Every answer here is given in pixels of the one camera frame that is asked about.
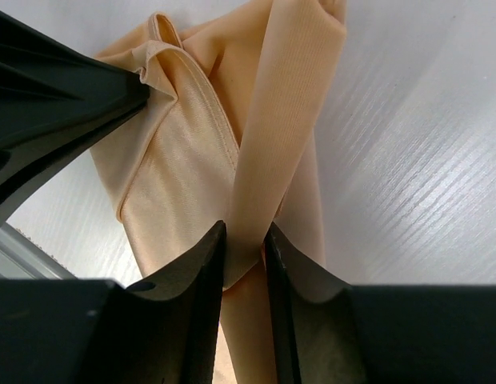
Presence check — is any peach satin cloth napkin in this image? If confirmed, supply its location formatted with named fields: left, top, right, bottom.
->
left=91, top=1, right=346, bottom=383

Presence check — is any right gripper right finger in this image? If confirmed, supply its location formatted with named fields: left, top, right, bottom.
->
left=265, top=226, right=496, bottom=383

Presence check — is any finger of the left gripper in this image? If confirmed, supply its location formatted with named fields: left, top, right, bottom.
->
left=0, top=11, right=150, bottom=224

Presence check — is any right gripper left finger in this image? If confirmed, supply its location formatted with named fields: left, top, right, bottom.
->
left=0, top=222, right=226, bottom=383

